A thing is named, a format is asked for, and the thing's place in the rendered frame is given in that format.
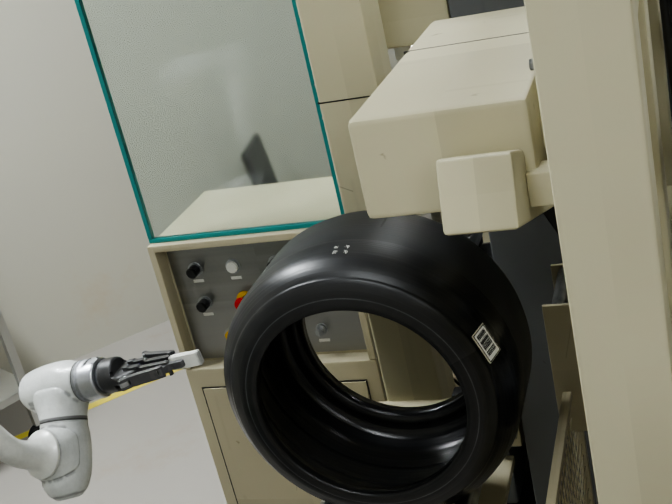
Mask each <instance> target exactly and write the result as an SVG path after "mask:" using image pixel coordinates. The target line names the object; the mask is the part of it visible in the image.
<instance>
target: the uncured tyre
mask: <svg viewBox="0 0 672 504"><path fill-rule="evenodd" d="M384 219H385V218H370V217H369V215H368V213H367V210H364V211H356V212H350V213H346V214H342V215H338V216H335V217H332V218H330V219H327V220H324V221H322V222H319V223H317V224H315V225H313V226H311V227H309V228H307V229H306V230H304V231H302V232H301V233H299V234H298V235H296V236H295V237H294V238H292V239H291V240H290V241H289V242H288V243H287V244H286V245H284V246H283V247H282V248H281V250H280V251H279V252H278V253H277V254H276V255H275V257H274V258H273V259H272V261H271V262H270V263H269V265H270V266H269V265H268V266H269V267H268V266H267V267H268V268H267V267H266V268H267V270H266V271H265V272H264V273H263V272H262V273H263V274H262V275H261V276H259V278H258V279H257V280H256V282H255V283H254V284H253V286H252V287H251V288H250V290H249V291H248V292H247V293H246V295H245V296H244V298H243V299H242V301H241V302H240V304H239V306H238V308H237V309H236V311H235V314H234V316H233V318H232V321H231V324H230V327H229V331H228V335H227V341H226V346H225V353H224V379H225V386H226V391H227V395H228V399H229V402H230V405H231V408H232V410H233V413H234V415H235V417H236V420H237V422H238V424H239V425H240V427H241V429H242V431H243V432H244V434H245V436H246V437H247V439H248V440H249V442H250V443H251V444H252V446H253V447H254V448H255V449H256V451H257V452H258V453H259V454H260V455H261V456H262V458H263V459H264V460H265V461H266V462H267V463H268V464H269V465H270V466H271V467H272V468H274V469H275V470H276V471H277V472H278V473H279V474H281V475H282V476H283V477H284V478H286V479H287V480H288V481H290V482H291V483H293V484H294V485H296V486H297V487H299V488H300V489H302V490H304V491H305V492H307V493H309V494H311V495H313V496H315V497H317V498H319V499H321V500H323V501H326V502H328V503H331V504H452V503H455V502H457V501H459V500H461V499H462V498H464V497H466V496H467V495H469V494H470V493H472V492H473V491H475V490H476V489H477V488H478V487H480V486H481V485H482V484H483V483H484V482H485V481H486V480H487V479H488V478H489V477H490V476H491V475H492V474H493V472H494V471H495V470H496V469H497V468H498V466H499V465H500V464H501V462H502V461H503V460H504V458H505V457H506V455H507V454H508V452H509V450H510V448H511V446H512V444H513V442H514V440H515V437H516V435H517V432H518V428H519V425H520V420H521V415H522V411H523V406H524V401H525V396H526V392H527V387H528V382H529V377H530V372H531V365H532V342H531V335H530V330H529V325H528V322H527V318H526V315H525V312H524V310H523V307H522V304H521V302H520V300H519V297H518V295H517V293H516V291H515V289H514V288H513V286H512V284H511V283H510V281H509V279H508V278H507V276H506V275H505V274H504V272H503V271H502V270H501V268H500V267H499V266H498V265H497V264H496V263H495V261H494V260H493V259H492V258H491V257H490V256H489V255H488V254H487V253H486V252H484V251H483V250H482V249H481V248H480V247H479V246H477V245H476V244H475V243H474V242H472V241H471V240H470V239H468V238H467V237H465V236H464V235H452V236H448V235H445V234H444V232H443V224H441V223H439V222H437V221H434V220H431V219H429V218H426V217H422V216H419V215H415V214H414V215H405V216H395V217H388V218H387V219H386V221H385V223H384V225H383V226H382V227H380V226H381V224H382V223H383V221H384ZM349 244H354V245H353V246H352V249H351V252H350V255H330V256H329V253H330V250H331V247H332V246H334V245H349ZM266 268H265V269H266ZM329 311H358V312H364V313H370V314H374V315H378V316H381V317H384V318H387V319H389V320H392V321H394V322H397V323H399V324H401V325H403V326H405V327H406V328H408V329H410V330H412V331H413V332H415V333H416V334H418V335H419V336H420V337H422V338H423V339H424V340H426V341H427V342H428V343H429V344H430V345H431V346H432V347H434V348H435V349H436V350H437V351H438V353H439V354H440V355H441V356H442V357H443V358H444V360H445V361H446V362H447V363H448V365H449V366H450V368H451V369H452V371H453V373H454V374H455V376H456V378H457V380H458V382H459V384H460V387H461V389H462V391H461V392H460V393H458V394H457V395H455V396H453V397H451V398H449V399H447V400H445V401H442V402H439V403H436V404H432V405H427V406H420V407H400V406H393V405H387V404H383V403H380V402H376V401H373V400H371V399H368V398H366V397H364V396H362V395H360V394H358V393H356V392H354V391H353V390H351V389H349V388H348V387H347V386H345V385H344V384H342V383H341V382H340V381H339V380H338V379H336V378H335V377H334V376H333V375H332V374H331V373H330V372H329V371H328V369H327V368H326V367H325V366H324V365H323V363H322V362H321V360H320V359H319V357H318V356H317V354H316V352H315V351H314V349H313V346H312V344H311V342H310V339H309V336H308V333H307V329H306V323H305V317H308V316H311V315H314V314H318V313H323V312H329ZM482 323H483V324H484V325H485V327H486V328H487V330H488V331H489V333H490V334H491V336H492V337H493V339H494V340H495V342H496V343H497V345H498V346H499V348H500V349H501V350H500V351H499V353H498V354H497V356H496V357H495V358H494V360H493V361H492V362H491V364H490V363H489V362H488V360H487V359H486V357H485V356H484V354H483V353H482V351H481V350H480V348H479V347H478V346H477V344H476V343H475V341H474V340H473V338H472V335H473V334H474V333H475V332H476V330H477V329H478V328H479V326H480V325H481V324H482Z"/></svg>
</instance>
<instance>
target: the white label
mask: <svg viewBox="0 0 672 504"><path fill-rule="evenodd" d="M472 338H473V340H474V341H475V343H476V344H477V346H478V347H479V348H480V350H481V351H482V353H483V354H484V356H485V357H486V359H487V360H488V362H489V363H490V364H491V362H492V361H493V360H494V358H495V357H496V356H497V354H498V353H499V351H500V350H501V349H500V348H499V346H498V345H497V343H496V342H495V340H494V339H493V337H492V336H491V334H490V333H489V331H488V330H487V328H486V327H485V325H484V324H483V323H482V324H481V325H480V326H479V328H478V329H477V330H476V332H475V333H474V334H473V335H472Z"/></svg>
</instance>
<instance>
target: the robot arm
mask: <svg viewBox="0 0 672 504"><path fill-rule="evenodd" d="M203 363H204V359H203V356H202V354H201V352H200V350H199V349H197V350H193V351H188V352H183V353H178V354H176V353H175V351H174V350H163V351H147V350H145V351H143V352H142V357H140V358H138V359H137V358H133V359H129V360H127V361H126V360H124V359H123V358H121V357H119V356H114V357H110V358H105V357H101V356H99V357H94V358H89V359H82V360H79V361H74V360H63V361H58V362H54V363H50V364H47V365H44V366H41V367H39V368H36V369H34V370H32V371H31V372H29V373H27V374H26V375H25V376H24V377H23V378H22V380H21V382H20V385H19V398H20V401H21V402H22V404H23V405H24V406H25V407H26V408H28V409H29V410H31V411H33V412H35V413H37V415H38V418H39V424H40V430H38V431H36V432H34V433H33V434H32V435H31V436H30V437H29V439H28V440H26V441H24V440H20V439H17V438H16V437H14V436H13V435H11V434H10V433H9V432H8V431H7V430H6V429H4V428H3V427H2V426H1V425H0V461H1V462H3V463H5V464H7V465H9V466H12V467H15V468H19V469H24V470H28V472H29V473H30V475H31V476H33V477H34V478H36V479H39V480H40V481H41V482H42V487H43V489H44V491H45V492H46V493H47V495H48V496H49V497H50V498H53V499H54V500H56V501H62V500H67V499H71V498H75V497H79V496H81V495H82V494H83V493H84V492H85V490H86V489H87V488H88V486H89V484H90V480H91V475H92V440H91V433H90V429H89V424H88V408H89V402H90V401H93V400H97V399H102V398H107V397H109V396H110V395H111V394H112V393H116V392H121V391H126V390H128V389H130V388H132V387H136V386H139V385H142V384H145V383H148V382H151V381H155V380H158V379H161V378H164V377H166V373H169V374H170V376H172V375H173V374H174V372H173V370H179V369H184V368H189V367H194V366H199V365H202V364H203Z"/></svg>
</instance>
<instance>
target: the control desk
mask: <svg viewBox="0 0 672 504"><path fill-rule="evenodd" d="M306 229H307V228H300V229H290V230H280V231H270V232H260V233H250V234H240V235H230V236H220V237H210V238H200V239H190V240H180V241H170V242H160V243H151V244H150V245H149V246H148V247H147V250H148V253H149V256H150V259H151V262H152V266H153V269H154V272H155V275H156V279H157V282H158V285H159V288H160V291H161V295H162V298H163V301H164V304H165V307H166V311H167V314H168V317H169V320H170V324H171V327H172V330H173V333H174V336H175V340H176V343H177V346H178V349H179V352H180V353H183V352H188V351H193V350H197V349H199V350H200V352H201V354H202V356H203V359H204V363H203V364H202V365H199V366H194V367H189V368H184V369H186V374H187V377H188V380H189V383H190V386H191V390H192V393H193V396H194V399H195V402H196V406H197V409H198V412H199V415H200V419H201V422H202V425H203V428H204V431H205V435H206V438H207V441H208V444H209V447H210V451H211V454H212V457H213V460H214V464H215V467H216V470H217V473H218V476H219V480H220V483H221V486H222V489H223V493H224V496H225V499H226V502H227V504H320V502H321V499H319V498H317V497H315V496H313V495H311V494H309V493H307V492H305V491H304V490H302V489H300V488H299V487H297V486H296V485H294V484H293V483H291V482H290V481H288V480H287V479H286V478H284V477H283V476H282V475H281V474H279V473H278V472H277V471H276V470H275V469H274V468H272V467H271V466H270V465H269V464H268V463H267V462H266V461H265V460H264V459H263V458H262V456H261V455H260V454H259V453H258V452H257V451H256V449H255V448H254V447H253V446H252V444H251V443H250V442H249V440H248V439H247V437H246V436H245V434H244V432H243V431H242V429H241V427H240V425H239V424H238V422H237V420H236V417H235V415H234V413H233V410H232V408H231V405H230V402H229V399H228V395H227V391H226V386H225V379H224V353H225V346H226V341H227V335H228V331H229V327H230V324H231V321H232V318H233V316H234V314H235V311H236V309H237V308H238V306H239V304H240V302H241V301H242V299H243V298H244V296H245V295H246V293H247V292H248V291H249V290H250V288H251V287H252V286H253V284H254V283H255V282H256V280H257V279H258V278H259V276H260V275H261V274H262V272H263V271H264V270H265V268H266V267H267V266H268V265H269V263H270V262H271V261H272V259H273V258H274V257H275V255H276V254H277V253H278V252H279V251H280V250H281V248H282V247H283V246H284V245H286V244H287V243H288V242H289V241H290V240H291V239H292V238H294V237H295V236H296V235H298V234H299V233H301V232H302V231H304V230H306ZM305 323H306V329H307V333H308V336H309V339H310V342H311V344H312V346H313V349H314V351H315V352H316V354H317V356H318V357H319V359H320V360H321V362H322V363H323V365H324V366H325V367H326V368H327V369H328V371H329V372H330V373H331V374H332V375H333V376H334V377H335V378H336V379H338V380H339V381H340V382H341V383H342V384H344V385H345V386H347V387H348V388H349V389H351V390H353V391H354V392H356V393H358V394H360V395H362V396H364V397H366V398H368V399H371V400H373V401H376V402H383V401H388V399H387V395H386V391H385V386H384V382H383V378H382V373H381V369H380V365H379V360H378V356H377V352H376V347H375V343H374V339H373V334H372V330H371V326H370V321H369V317H368V313H364V312H358V311H329V312H323V313H318V314H314V315H311V316H308V317H305Z"/></svg>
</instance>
